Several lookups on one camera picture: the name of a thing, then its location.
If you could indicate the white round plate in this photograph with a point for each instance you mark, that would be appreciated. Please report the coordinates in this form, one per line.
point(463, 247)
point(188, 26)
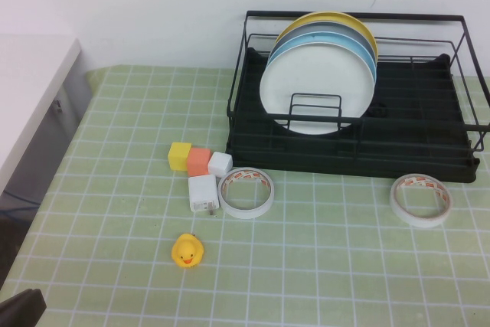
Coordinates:
point(317, 82)

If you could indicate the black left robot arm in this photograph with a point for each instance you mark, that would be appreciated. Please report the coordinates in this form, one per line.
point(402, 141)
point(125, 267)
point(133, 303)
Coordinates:
point(19, 308)

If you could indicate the light blue round plate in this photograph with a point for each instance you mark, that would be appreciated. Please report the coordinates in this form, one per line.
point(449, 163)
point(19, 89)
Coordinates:
point(306, 40)

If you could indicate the grey round plate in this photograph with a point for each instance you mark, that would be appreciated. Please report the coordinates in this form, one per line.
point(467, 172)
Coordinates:
point(306, 28)

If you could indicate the yellow round plate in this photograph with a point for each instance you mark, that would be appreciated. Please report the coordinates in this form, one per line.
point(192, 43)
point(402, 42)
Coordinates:
point(325, 17)

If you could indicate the white cube block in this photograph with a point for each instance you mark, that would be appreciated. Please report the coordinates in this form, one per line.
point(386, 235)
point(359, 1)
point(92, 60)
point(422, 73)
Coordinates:
point(220, 164)

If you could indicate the orange cube block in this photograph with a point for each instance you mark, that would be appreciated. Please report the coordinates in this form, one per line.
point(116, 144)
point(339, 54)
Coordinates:
point(197, 162)

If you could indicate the white charger adapter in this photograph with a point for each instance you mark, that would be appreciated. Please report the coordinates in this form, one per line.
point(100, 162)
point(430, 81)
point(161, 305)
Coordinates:
point(203, 193)

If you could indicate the yellow cube block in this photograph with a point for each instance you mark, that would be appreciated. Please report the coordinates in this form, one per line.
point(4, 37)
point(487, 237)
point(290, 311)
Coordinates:
point(178, 156)

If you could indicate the white double-sided tape roll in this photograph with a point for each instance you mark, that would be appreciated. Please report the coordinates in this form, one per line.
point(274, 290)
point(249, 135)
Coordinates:
point(245, 214)
point(421, 221)

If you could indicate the black plastic drip tray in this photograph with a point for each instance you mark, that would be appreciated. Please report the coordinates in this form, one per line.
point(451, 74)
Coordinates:
point(344, 168)

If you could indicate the yellow rubber duck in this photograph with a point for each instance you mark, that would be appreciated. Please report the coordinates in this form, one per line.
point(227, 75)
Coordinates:
point(185, 250)

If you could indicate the green checked tablecloth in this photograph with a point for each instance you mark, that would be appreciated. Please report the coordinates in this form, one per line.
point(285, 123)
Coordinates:
point(306, 265)

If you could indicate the white side table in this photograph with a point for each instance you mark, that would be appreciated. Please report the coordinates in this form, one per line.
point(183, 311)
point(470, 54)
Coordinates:
point(30, 86)

